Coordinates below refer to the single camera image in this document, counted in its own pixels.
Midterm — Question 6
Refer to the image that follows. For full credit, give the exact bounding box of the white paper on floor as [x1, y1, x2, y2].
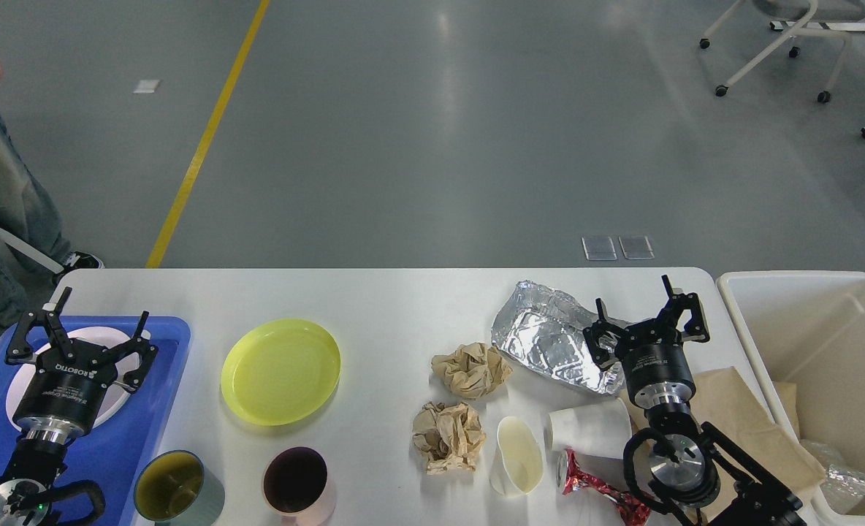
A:
[132, 79, 161, 94]

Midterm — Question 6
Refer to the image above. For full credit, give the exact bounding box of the teal mug yellow inside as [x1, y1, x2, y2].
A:
[133, 450, 226, 525]

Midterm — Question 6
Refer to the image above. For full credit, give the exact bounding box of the pink cup dark inside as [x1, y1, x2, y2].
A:
[262, 446, 337, 525]

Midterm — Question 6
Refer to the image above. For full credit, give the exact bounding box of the white waste bin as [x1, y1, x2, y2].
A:
[717, 270, 865, 525]

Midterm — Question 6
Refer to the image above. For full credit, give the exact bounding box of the white pink plate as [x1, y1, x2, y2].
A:
[5, 327, 152, 434]

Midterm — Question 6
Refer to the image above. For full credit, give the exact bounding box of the crumpled brown paper lower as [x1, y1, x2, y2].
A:
[412, 402, 487, 475]

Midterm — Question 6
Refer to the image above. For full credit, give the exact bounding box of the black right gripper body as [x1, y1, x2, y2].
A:
[609, 321, 696, 408]

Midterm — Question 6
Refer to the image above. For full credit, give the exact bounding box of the floor socket plate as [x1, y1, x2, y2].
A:
[617, 235, 655, 260]
[582, 235, 617, 261]

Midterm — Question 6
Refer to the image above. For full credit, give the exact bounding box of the cream paper cup open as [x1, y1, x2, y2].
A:
[489, 416, 544, 498]

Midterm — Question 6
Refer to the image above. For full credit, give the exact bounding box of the white paper cup lying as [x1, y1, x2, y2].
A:
[549, 397, 633, 459]

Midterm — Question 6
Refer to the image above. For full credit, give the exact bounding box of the foil scrap in bin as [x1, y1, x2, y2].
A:
[800, 439, 865, 515]

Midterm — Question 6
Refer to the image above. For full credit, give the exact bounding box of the crumpled brown paper upper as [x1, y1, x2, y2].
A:
[430, 343, 512, 400]

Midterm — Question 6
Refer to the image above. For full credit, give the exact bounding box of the blue plastic tray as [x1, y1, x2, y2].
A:
[0, 316, 190, 525]

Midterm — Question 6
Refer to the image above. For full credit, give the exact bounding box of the brown paper bag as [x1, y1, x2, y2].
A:
[617, 366, 828, 523]

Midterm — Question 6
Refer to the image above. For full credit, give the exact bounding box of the crumpled brown paper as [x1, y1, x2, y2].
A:
[412, 402, 487, 475]
[430, 343, 512, 400]

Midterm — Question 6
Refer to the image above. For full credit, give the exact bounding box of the crumpled aluminium foil tray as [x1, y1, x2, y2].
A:
[490, 281, 624, 395]

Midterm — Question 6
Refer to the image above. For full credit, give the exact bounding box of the right floor socket plate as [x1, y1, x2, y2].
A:
[617, 235, 655, 260]

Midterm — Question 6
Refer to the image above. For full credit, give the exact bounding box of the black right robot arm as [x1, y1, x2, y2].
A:
[582, 275, 804, 525]

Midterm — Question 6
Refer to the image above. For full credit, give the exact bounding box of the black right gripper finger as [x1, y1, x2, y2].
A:
[583, 299, 627, 370]
[662, 274, 711, 343]

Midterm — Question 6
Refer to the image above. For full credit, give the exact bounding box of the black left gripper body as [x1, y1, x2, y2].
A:
[12, 359, 119, 438]

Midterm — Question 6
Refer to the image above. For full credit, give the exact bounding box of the left floor socket plate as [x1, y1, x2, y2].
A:
[582, 235, 617, 261]

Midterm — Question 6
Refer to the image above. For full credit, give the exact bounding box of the white rolling chair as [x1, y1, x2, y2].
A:
[715, 1, 865, 104]

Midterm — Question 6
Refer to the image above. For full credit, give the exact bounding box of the yellow plastic plate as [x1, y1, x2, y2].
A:
[220, 319, 341, 426]

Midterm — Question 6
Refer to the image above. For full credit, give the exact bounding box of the brown paper in bin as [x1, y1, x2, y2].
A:
[772, 381, 802, 438]

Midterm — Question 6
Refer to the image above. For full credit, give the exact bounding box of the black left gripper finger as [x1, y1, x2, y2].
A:
[5, 286, 77, 366]
[89, 311, 159, 393]

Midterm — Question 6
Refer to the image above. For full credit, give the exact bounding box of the red foil wrapper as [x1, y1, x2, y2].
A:
[557, 447, 652, 525]

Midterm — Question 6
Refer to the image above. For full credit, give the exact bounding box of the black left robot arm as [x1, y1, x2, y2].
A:
[0, 289, 158, 525]

